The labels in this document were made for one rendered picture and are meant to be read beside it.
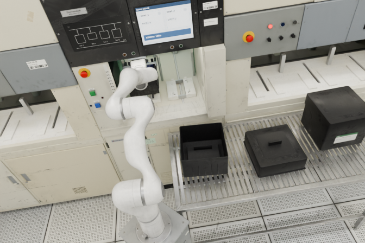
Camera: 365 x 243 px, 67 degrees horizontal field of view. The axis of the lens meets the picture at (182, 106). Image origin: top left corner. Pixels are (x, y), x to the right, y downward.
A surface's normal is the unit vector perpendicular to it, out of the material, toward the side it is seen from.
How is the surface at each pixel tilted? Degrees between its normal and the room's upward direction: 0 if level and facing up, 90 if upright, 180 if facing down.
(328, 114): 0
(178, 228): 0
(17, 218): 0
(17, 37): 90
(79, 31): 90
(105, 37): 90
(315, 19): 90
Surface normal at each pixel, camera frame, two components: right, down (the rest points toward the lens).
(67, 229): -0.11, -0.73
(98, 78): 0.12, 0.66
